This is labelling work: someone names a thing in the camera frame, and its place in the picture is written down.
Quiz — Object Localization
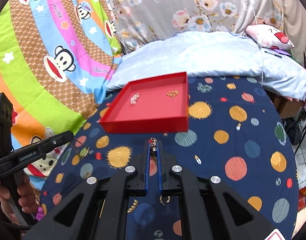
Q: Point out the person's left hand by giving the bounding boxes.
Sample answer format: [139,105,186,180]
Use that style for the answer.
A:
[0,173,38,224]

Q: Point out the red jewelry box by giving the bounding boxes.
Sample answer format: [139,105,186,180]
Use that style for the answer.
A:
[100,72,189,134]

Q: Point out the pink white plush pillow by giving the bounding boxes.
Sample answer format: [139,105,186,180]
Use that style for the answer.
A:
[246,24,295,50]

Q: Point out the grey floral bedsheet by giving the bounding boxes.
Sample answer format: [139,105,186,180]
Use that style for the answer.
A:
[108,0,284,53]

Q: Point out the gold woven bangle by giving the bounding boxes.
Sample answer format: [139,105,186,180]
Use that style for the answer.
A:
[127,199,138,213]

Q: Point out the beige curtain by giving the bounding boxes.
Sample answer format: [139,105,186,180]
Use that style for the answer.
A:
[283,0,306,66]

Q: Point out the dark chair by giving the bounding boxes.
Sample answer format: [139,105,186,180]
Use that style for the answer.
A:
[292,37,306,156]

